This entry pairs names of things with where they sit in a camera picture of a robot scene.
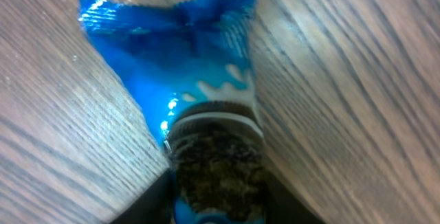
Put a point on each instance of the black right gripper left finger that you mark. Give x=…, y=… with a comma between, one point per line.
x=153, y=206

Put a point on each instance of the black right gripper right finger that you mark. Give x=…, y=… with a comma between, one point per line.
x=282, y=207

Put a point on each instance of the blue Oreo cookie pack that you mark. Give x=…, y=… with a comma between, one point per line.
x=188, y=67

